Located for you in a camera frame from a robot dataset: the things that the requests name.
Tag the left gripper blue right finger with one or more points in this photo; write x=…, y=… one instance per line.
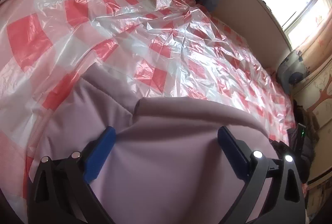
x=236, y=151

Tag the wardrobe with tree decal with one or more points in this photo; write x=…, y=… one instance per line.
x=314, y=95

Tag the red checked plastic bed cover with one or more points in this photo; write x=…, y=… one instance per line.
x=169, y=48

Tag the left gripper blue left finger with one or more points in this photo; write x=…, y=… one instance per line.
x=98, y=154

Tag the pink curtain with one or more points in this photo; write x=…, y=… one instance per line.
x=317, y=50

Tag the lilac and purple jacket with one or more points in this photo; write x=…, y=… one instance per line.
x=166, y=165

